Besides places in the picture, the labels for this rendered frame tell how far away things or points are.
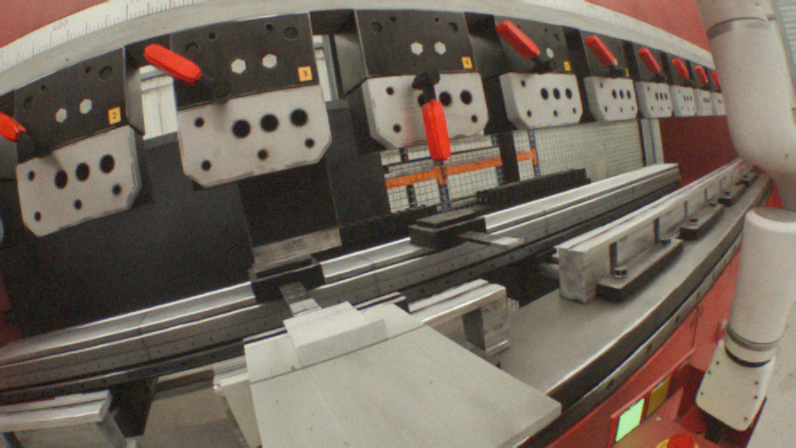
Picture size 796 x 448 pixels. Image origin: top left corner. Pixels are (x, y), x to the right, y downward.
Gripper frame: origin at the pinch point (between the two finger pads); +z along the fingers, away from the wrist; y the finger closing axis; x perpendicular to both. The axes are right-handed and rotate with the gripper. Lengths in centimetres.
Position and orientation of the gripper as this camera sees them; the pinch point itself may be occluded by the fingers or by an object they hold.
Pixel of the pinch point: (714, 434)
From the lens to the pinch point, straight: 61.1
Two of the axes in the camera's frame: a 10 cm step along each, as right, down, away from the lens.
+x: 9.4, -2.2, 2.8
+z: 1.5, 9.6, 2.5
